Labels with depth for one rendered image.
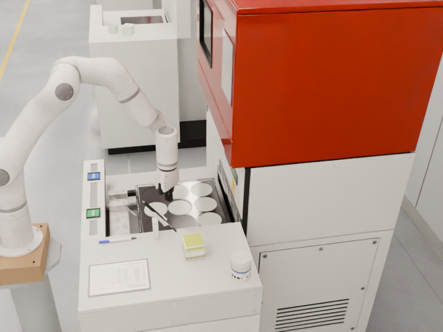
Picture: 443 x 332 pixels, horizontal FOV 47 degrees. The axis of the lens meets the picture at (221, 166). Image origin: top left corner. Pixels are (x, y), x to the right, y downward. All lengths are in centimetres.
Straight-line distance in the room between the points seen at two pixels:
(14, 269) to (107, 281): 40
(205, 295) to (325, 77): 85
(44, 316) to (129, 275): 65
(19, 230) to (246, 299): 89
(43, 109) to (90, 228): 53
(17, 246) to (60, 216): 159
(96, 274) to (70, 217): 183
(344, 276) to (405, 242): 121
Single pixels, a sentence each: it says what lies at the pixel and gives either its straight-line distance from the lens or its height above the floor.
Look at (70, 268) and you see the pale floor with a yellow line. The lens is 331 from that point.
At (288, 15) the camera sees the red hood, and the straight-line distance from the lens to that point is 168.
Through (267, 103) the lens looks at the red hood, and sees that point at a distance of 178.
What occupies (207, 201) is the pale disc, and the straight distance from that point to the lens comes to 225.
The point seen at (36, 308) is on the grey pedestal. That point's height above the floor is 58.
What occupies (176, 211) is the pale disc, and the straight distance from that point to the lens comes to 220.
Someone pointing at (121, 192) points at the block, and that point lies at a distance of 232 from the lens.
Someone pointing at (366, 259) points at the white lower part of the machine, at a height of 65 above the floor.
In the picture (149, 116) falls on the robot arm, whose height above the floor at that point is 140.
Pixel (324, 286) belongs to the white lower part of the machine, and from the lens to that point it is 248.
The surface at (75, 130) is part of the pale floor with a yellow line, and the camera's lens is 467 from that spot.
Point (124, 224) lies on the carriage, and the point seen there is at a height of 88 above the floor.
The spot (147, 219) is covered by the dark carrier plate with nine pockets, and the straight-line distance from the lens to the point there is 217.
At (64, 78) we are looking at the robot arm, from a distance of 174.
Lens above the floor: 230
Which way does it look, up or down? 34 degrees down
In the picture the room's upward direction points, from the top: 2 degrees clockwise
